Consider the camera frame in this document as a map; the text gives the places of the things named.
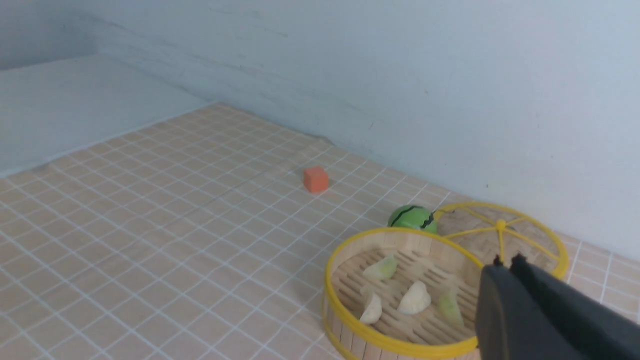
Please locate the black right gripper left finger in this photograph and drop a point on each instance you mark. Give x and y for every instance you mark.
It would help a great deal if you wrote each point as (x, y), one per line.
(509, 323)

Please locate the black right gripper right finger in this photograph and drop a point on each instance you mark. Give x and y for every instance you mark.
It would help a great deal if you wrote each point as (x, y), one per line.
(594, 330)

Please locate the yellowish dumpling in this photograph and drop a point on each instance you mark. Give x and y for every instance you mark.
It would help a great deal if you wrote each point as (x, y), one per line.
(449, 308)

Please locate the pale dumpling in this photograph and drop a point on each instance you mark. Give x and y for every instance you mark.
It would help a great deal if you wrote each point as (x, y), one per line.
(415, 300)
(372, 309)

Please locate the greenish dumpling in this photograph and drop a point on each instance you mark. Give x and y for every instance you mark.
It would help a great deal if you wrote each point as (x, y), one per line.
(382, 270)

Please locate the woven bamboo steamer lid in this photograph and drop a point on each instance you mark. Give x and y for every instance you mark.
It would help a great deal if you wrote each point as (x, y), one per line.
(488, 230)

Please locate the bamboo steamer tray yellow rim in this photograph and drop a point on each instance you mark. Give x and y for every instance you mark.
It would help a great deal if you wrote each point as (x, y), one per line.
(432, 259)

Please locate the green toy watermelon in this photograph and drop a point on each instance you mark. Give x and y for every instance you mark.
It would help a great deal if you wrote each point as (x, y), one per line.
(415, 217)

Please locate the orange cube block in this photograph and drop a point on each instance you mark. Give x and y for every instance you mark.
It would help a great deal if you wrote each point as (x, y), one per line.
(315, 179)

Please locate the checkered beige tablecloth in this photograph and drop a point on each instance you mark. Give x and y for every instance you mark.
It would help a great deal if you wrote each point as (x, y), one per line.
(191, 239)

